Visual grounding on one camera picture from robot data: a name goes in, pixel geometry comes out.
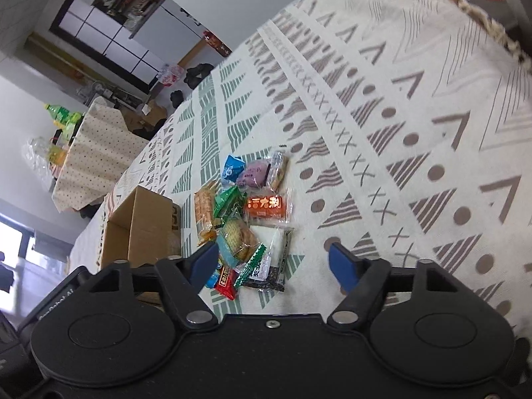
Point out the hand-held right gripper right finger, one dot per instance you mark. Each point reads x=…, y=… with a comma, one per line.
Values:
x=343, y=266

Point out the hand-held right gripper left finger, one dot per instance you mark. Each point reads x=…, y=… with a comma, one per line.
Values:
x=205, y=264

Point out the brown cardboard box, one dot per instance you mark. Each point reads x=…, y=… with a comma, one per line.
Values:
x=141, y=232

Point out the purple round snack packet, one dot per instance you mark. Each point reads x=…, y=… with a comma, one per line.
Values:
x=253, y=174

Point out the red snack packet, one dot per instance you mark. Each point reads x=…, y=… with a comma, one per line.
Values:
x=226, y=282

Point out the round biscuit packet blue edge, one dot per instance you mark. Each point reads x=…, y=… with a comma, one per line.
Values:
x=239, y=239

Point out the green white snack packet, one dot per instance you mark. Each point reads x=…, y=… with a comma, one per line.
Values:
x=253, y=264

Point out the long orange cracker packet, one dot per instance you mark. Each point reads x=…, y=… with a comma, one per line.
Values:
x=203, y=212

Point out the clear packet dark contents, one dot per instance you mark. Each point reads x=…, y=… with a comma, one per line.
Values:
x=272, y=278

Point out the orange snack packet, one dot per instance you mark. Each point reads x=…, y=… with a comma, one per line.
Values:
x=266, y=208

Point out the blue crumpled snack packet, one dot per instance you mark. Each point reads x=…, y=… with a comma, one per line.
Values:
x=230, y=170

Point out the clear biscuit packet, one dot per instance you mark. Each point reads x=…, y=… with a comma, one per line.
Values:
x=277, y=170

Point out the table with dotted cloth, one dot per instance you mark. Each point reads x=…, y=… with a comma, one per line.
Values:
x=95, y=153

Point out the stacked cardboard boxes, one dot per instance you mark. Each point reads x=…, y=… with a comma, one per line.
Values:
x=145, y=118

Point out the small black object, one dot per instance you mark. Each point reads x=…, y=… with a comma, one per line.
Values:
x=176, y=97

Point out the yellow bottle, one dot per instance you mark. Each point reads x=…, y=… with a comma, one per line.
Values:
x=57, y=156

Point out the black bag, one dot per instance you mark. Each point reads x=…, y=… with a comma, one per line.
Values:
x=197, y=74

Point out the pink white plastic bag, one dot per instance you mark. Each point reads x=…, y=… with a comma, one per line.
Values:
x=170, y=75

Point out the window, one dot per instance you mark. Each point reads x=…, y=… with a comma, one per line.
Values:
x=12, y=241

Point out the clear plastic bag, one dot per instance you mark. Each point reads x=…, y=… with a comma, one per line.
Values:
x=36, y=153

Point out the grey fan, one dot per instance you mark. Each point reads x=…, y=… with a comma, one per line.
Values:
x=93, y=90

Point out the red hanging decoration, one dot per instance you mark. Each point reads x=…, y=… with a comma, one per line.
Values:
x=216, y=43

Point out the dark framed glass door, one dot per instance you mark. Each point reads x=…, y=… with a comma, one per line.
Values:
x=104, y=41

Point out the cluttered shelf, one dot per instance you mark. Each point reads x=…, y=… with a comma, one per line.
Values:
x=129, y=0

